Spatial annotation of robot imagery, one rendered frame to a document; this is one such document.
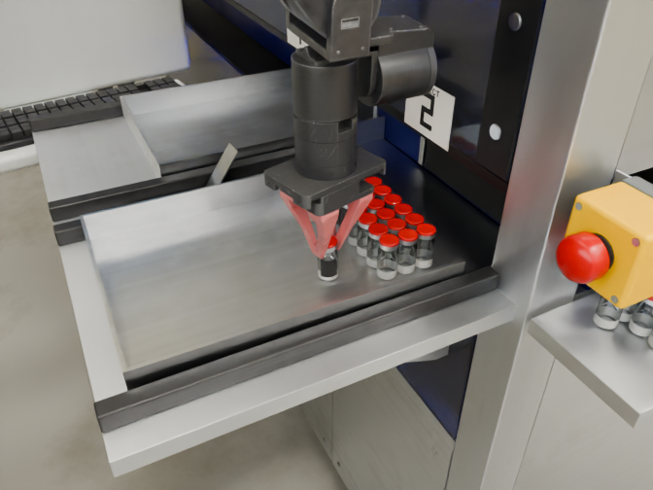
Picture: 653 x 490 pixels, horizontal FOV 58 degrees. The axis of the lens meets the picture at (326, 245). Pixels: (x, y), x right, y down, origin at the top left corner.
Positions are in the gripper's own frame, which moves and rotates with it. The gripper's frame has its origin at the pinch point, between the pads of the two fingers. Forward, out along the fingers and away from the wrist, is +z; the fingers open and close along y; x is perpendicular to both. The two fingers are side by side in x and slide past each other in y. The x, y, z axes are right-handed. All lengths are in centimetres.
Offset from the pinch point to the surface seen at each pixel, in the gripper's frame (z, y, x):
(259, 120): 3.9, 18.2, 37.3
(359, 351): 4.3, -4.9, -10.2
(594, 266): -7.7, 6.3, -23.9
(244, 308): 4.0, -9.7, 1.4
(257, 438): 92, 15, 45
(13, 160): 12, -13, 68
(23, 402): 92, -25, 96
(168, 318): 3.9, -16.0, 5.1
